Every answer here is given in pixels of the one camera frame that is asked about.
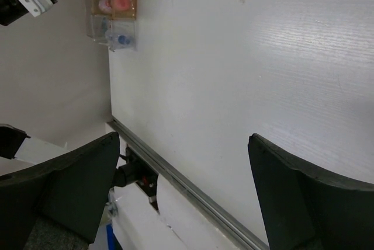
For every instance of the aluminium table edge rail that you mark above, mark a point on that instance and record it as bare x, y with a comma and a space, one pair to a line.
225, 222

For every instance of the amber plastic tray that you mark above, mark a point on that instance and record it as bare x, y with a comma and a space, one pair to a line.
130, 14

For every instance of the clear plastic tray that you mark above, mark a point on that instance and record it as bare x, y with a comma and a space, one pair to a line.
94, 30

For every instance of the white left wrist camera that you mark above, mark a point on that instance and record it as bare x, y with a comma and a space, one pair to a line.
37, 7

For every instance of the pink glue bottle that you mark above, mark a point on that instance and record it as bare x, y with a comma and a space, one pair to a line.
108, 6

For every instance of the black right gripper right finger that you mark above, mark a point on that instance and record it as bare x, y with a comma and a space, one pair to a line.
305, 206

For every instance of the blue cap spray bottle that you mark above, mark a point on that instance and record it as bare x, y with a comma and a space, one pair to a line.
118, 34

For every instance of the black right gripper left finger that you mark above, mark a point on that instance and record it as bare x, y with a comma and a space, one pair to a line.
58, 204

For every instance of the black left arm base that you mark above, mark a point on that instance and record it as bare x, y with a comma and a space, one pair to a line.
135, 170

